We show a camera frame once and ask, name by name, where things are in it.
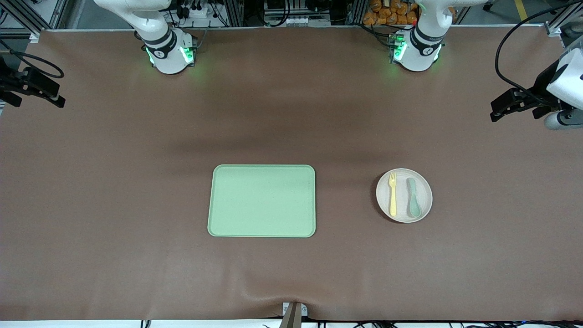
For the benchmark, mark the yellow plastic fork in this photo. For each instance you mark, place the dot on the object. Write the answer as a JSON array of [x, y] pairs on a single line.
[[392, 200]]

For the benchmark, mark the beige round plate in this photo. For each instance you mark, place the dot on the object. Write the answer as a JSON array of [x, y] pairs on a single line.
[[381, 196]]

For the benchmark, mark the white power strip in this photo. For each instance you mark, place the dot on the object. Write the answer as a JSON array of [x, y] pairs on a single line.
[[196, 12]]

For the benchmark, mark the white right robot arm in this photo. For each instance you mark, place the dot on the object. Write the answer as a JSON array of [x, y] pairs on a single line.
[[168, 54]]

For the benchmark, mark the brown table mat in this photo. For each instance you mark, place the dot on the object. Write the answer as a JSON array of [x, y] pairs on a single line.
[[136, 182]]

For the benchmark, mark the bag of orange items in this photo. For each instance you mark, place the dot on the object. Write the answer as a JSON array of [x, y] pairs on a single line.
[[382, 16]]

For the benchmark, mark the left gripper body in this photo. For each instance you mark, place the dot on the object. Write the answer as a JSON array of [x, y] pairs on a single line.
[[540, 86]]

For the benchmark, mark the aluminium frame strut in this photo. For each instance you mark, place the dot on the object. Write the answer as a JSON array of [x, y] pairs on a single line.
[[20, 16], [558, 23]]

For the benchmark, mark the teal plastic spoon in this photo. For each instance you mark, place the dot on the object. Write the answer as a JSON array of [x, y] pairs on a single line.
[[413, 207]]

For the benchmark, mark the metal table clamp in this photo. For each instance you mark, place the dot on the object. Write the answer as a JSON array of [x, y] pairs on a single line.
[[292, 314]]

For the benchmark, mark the light green rectangular tray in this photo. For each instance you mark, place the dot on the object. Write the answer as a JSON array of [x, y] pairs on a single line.
[[262, 200]]

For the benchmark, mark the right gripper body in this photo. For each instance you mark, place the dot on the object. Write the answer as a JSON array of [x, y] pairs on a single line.
[[13, 81]]

